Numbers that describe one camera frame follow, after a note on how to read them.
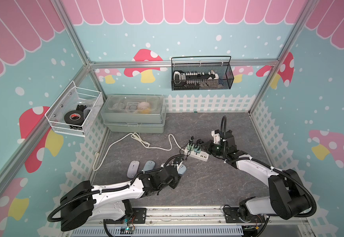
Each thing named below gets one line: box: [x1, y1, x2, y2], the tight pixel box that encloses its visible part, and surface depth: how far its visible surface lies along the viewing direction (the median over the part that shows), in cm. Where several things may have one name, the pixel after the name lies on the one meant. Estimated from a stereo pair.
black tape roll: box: [64, 104, 87, 126], surface depth 71 cm
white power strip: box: [184, 146, 210, 162], surface depth 96 cm
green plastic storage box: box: [100, 94, 168, 134], surface depth 101 cm
